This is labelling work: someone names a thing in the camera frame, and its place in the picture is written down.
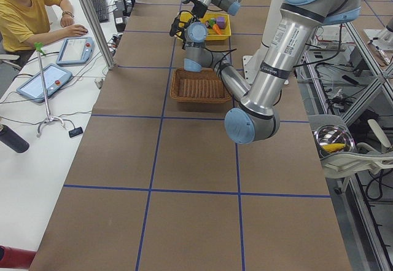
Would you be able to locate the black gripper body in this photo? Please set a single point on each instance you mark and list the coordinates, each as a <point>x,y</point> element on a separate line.
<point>198,9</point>

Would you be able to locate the clear yellowish tape roll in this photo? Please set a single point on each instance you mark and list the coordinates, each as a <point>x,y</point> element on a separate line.
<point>184,20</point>

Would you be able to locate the yellow woven basket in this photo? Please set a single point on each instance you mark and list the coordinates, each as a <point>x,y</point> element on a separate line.
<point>212,36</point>

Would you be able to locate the brown wicker basket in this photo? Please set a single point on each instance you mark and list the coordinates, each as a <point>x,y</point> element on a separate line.
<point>198,87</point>

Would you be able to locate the person's right hand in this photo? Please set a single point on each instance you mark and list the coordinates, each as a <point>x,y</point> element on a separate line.
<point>75,30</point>

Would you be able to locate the orange toy carrot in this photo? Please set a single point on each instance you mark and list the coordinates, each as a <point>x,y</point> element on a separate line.
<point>211,24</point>

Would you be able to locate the purple foam block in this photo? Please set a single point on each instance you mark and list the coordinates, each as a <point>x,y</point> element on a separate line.
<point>221,22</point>

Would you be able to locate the black keyboard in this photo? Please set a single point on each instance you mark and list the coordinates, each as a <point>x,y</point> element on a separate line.
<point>101,9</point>

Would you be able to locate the upper teach pendant tablet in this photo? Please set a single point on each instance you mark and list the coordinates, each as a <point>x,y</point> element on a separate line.
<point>75,51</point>

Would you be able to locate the metal stand with green clip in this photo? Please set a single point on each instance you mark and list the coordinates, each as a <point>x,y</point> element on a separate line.
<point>49,117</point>

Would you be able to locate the small black usb hub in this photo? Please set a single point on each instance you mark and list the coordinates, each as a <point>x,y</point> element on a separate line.
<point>75,132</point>

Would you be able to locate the person in yellow shirt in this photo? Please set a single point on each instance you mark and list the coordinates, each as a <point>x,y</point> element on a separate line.
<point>24,22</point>

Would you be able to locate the steel bowl with corn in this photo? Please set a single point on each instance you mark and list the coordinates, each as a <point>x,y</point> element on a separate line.
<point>333,138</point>

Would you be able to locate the white office chair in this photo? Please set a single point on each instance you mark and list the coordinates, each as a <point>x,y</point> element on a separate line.
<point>342,165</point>

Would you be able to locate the black water bottle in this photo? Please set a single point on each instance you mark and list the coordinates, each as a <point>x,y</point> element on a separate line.
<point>13,140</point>

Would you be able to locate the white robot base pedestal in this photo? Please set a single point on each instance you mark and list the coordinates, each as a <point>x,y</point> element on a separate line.
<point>251,64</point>

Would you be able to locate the aluminium frame post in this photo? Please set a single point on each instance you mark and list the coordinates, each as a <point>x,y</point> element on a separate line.
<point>95,26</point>

